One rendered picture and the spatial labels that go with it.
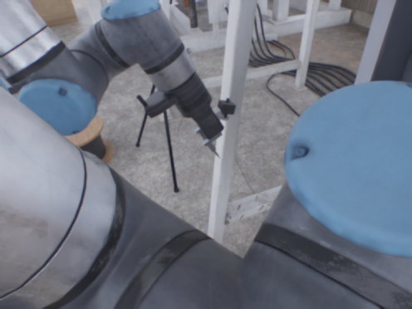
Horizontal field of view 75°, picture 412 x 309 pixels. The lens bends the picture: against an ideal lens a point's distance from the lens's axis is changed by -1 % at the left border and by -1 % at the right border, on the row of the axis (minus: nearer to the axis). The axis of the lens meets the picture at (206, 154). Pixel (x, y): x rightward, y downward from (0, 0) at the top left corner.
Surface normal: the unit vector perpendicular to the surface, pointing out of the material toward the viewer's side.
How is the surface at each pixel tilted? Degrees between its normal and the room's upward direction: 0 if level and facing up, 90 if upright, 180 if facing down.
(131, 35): 86
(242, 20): 87
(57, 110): 94
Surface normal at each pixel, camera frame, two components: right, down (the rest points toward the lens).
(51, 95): 0.11, 0.70
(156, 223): 0.20, -0.92
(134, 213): 0.95, -0.26
